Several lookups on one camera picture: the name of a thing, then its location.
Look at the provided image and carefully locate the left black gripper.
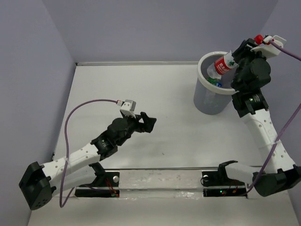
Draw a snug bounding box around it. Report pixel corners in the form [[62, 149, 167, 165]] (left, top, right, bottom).
[[116, 112, 156, 146]]

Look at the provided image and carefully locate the green plastic bottle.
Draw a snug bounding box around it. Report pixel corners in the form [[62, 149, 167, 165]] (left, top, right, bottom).
[[207, 77, 219, 86]]

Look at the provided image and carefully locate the grey bin with white rim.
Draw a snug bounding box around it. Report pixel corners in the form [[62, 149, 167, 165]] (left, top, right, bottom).
[[193, 51, 235, 115]]

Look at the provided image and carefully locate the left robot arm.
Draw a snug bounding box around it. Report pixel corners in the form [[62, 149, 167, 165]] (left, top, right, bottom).
[[19, 112, 157, 210]]

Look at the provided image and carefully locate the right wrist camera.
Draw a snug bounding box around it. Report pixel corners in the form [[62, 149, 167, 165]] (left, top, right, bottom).
[[251, 34, 287, 59]]

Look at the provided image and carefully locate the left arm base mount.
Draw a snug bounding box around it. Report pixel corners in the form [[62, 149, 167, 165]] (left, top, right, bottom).
[[74, 163, 120, 198]]

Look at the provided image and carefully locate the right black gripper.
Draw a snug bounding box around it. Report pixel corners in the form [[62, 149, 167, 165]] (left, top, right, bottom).
[[231, 38, 269, 89]]

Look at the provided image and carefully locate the red-label clear bottle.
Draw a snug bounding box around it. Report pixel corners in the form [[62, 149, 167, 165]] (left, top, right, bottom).
[[206, 51, 238, 81]]

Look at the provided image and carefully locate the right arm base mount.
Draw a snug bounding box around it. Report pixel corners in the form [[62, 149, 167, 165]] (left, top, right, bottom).
[[200, 160, 247, 197]]

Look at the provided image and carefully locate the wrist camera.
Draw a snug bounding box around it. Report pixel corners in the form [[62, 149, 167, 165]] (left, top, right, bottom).
[[117, 99, 136, 118], [251, 34, 287, 59]]

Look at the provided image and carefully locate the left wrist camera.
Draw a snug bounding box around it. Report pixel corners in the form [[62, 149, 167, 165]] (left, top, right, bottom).
[[117, 99, 136, 118]]

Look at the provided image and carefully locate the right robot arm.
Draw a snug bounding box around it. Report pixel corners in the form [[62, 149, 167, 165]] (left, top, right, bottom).
[[215, 35, 301, 197]]

